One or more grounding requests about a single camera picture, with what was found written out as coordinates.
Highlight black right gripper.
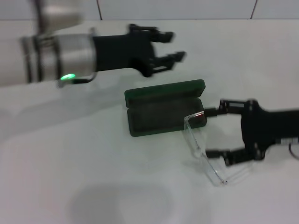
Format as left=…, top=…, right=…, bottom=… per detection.
left=204, top=99, right=299, bottom=168

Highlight clear frame glasses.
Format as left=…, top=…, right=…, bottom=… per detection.
left=183, top=111, right=256, bottom=187

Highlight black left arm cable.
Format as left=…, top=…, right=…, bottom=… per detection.
left=56, top=71, right=97, bottom=88

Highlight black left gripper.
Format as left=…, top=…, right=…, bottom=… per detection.
left=92, top=23, right=187, bottom=78

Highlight green glasses case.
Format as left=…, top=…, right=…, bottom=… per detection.
left=124, top=79, right=207, bottom=138

